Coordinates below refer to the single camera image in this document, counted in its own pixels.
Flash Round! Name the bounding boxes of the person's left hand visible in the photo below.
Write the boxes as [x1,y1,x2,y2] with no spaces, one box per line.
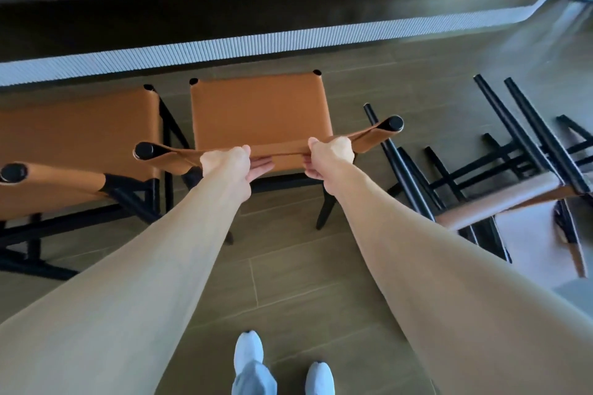
[200,144,275,204]

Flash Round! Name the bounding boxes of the person's right hand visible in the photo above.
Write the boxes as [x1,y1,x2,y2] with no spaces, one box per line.
[301,136,356,196]

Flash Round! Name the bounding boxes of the person's left forearm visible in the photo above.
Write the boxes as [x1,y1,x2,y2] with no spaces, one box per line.
[0,179,253,395]

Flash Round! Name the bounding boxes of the person's right forearm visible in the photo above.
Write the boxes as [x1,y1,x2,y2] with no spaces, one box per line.
[322,163,593,395]

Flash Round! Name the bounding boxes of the person's white left shoe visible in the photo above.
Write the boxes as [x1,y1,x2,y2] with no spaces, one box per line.
[233,330,266,376]

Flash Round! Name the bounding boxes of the person's white shoe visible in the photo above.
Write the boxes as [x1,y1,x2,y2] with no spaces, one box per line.
[233,330,266,376]
[304,360,336,395]

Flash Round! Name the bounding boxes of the person's grey trousers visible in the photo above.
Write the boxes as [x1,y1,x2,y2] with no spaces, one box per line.
[230,359,279,395]

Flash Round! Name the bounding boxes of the person's white right shoe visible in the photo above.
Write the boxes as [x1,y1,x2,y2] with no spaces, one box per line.
[304,360,336,395]

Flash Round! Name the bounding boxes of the dark brown table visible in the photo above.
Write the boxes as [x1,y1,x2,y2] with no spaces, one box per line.
[0,0,593,88]

